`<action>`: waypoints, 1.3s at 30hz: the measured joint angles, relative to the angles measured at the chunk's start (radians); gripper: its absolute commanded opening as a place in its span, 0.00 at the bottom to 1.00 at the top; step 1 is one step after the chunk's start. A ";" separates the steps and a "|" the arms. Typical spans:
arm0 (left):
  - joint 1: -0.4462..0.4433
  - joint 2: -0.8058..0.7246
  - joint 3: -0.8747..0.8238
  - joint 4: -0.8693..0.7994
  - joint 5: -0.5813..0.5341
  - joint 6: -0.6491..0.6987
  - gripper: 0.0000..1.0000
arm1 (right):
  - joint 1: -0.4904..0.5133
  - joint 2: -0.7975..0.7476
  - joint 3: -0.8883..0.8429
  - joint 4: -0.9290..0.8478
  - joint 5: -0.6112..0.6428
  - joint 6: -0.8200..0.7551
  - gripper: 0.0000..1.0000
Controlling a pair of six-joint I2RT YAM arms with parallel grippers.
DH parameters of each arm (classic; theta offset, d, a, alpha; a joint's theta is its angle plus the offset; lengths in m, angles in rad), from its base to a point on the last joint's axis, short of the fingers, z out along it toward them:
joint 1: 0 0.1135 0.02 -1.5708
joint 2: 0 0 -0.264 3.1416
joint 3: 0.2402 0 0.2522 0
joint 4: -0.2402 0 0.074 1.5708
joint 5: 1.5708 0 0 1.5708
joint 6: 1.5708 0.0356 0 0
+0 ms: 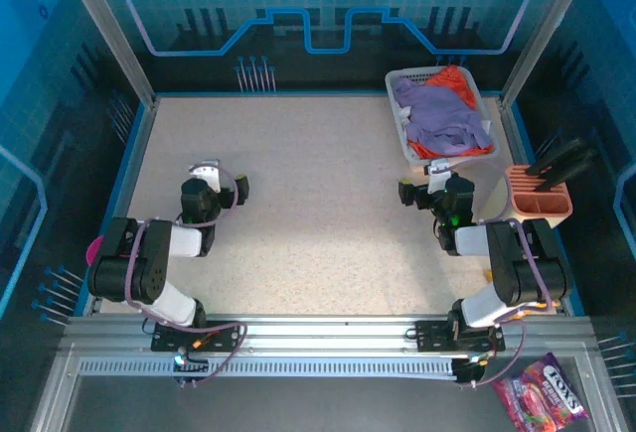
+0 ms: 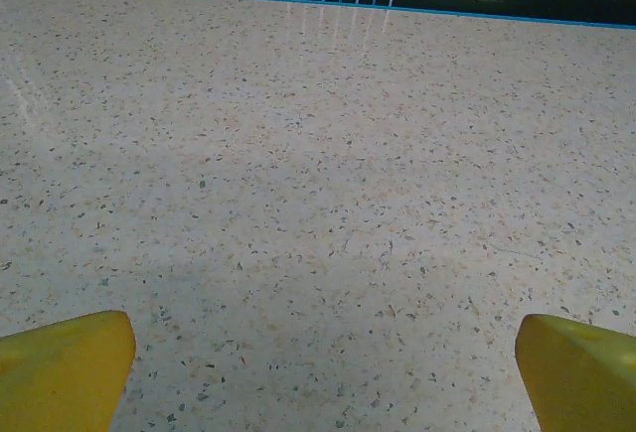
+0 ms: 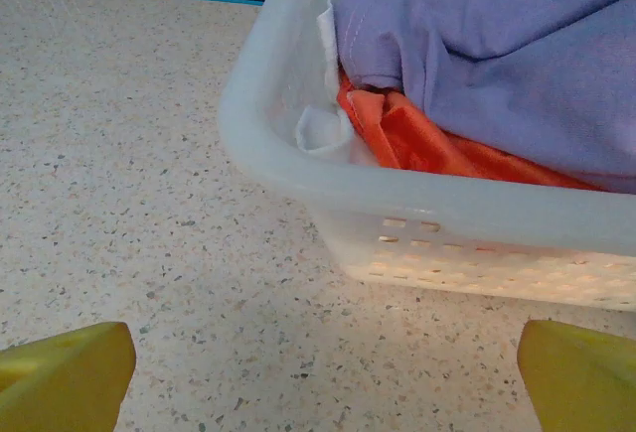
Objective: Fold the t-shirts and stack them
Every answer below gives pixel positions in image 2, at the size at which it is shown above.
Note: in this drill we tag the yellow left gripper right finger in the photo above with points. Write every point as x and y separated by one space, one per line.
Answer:
586 382

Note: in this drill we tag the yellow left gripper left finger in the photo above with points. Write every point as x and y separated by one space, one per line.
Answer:
59 377

